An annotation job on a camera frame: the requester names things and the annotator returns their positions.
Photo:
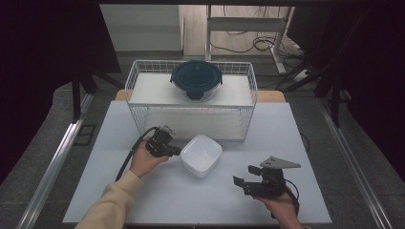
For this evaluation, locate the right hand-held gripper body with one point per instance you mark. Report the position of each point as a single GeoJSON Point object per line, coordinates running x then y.
{"type": "Point", "coordinates": [270, 183]}

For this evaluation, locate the person's right hand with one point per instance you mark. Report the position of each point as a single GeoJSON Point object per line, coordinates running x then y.
{"type": "Point", "coordinates": [281, 211]}

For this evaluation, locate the white power strip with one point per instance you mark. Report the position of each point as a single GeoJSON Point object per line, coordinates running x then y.
{"type": "Point", "coordinates": [301, 75]}

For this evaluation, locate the aluminium rail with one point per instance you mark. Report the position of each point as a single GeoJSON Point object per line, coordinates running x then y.
{"type": "Point", "coordinates": [54, 165]}
{"type": "Point", "coordinates": [353, 165]}

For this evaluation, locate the black metal stand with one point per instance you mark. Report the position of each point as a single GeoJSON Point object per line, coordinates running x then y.
{"type": "Point", "coordinates": [76, 98]}
{"type": "Point", "coordinates": [334, 95]}

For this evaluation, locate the white cabinet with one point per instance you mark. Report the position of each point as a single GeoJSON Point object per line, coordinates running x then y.
{"type": "Point", "coordinates": [143, 27]}

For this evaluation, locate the white square bowl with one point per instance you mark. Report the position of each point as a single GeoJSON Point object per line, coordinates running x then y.
{"type": "Point", "coordinates": [201, 156]}

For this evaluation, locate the person's left hand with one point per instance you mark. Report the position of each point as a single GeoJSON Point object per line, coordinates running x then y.
{"type": "Point", "coordinates": [143, 163]}

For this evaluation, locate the round glass container blue lid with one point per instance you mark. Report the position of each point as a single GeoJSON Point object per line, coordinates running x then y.
{"type": "Point", "coordinates": [196, 79]}

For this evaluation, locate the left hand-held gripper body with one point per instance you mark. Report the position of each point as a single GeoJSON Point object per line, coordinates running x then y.
{"type": "Point", "coordinates": [159, 142]}

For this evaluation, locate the wooden table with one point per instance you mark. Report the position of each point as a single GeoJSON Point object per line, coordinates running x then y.
{"type": "Point", "coordinates": [270, 96]}

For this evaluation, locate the white desk frame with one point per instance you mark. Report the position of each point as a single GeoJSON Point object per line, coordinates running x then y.
{"type": "Point", "coordinates": [245, 24]}

